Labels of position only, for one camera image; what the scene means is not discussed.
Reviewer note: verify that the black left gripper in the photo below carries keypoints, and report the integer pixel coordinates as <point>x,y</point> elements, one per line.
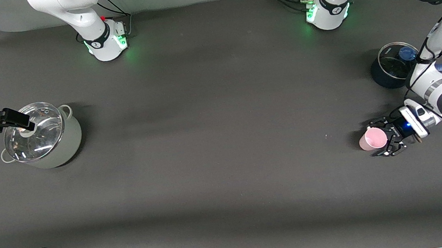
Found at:
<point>395,130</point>

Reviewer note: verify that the large glass pot lid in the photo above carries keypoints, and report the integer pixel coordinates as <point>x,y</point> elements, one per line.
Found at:
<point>43,136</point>

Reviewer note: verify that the dark blue saucepan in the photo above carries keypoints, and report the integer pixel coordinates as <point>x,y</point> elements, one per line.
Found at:
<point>382,79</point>

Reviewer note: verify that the pale green cooking pot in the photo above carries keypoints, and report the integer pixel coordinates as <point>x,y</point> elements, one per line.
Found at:
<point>69,145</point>

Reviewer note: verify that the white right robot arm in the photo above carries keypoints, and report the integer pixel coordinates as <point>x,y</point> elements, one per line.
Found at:
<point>79,11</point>

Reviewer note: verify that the pink plastic cup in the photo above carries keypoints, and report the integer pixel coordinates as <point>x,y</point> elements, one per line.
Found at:
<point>372,139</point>

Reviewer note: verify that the glass lid with blue knob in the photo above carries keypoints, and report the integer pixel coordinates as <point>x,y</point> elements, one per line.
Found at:
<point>391,63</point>

